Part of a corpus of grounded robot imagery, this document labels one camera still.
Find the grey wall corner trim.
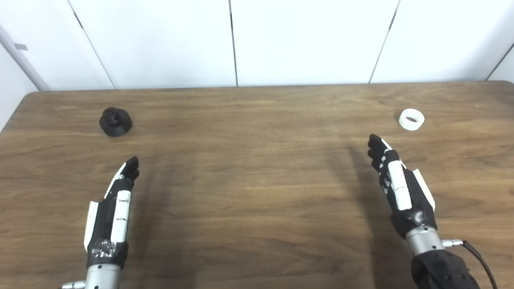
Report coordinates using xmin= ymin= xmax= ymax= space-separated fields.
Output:
xmin=0 ymin=24 xmax=51 ymax=91

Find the white and black right hand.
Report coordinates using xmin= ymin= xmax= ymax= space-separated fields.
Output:
xmin=367 ymin=134 xmax=438 ymax=240

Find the white ribbed ring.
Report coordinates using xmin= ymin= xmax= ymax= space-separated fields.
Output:
xmin=398 ymin=108 xmax=425 ymax=131

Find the white and black left hand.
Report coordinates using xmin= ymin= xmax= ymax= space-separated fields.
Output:
xmin=84 ymin=157 xmax=140 ymax=269

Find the round black part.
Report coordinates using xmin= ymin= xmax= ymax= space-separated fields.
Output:
xmin=99 ymin=107 xmax=133 ymax=137

